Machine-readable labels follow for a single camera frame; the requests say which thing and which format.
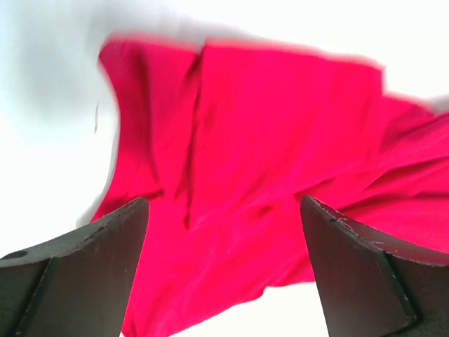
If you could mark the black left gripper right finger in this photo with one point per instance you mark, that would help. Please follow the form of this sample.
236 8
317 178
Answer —
371 283

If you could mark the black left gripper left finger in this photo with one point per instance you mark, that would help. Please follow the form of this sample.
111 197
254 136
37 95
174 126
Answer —
77 284

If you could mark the red t shirt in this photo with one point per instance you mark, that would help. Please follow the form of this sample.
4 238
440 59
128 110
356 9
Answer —
224 141

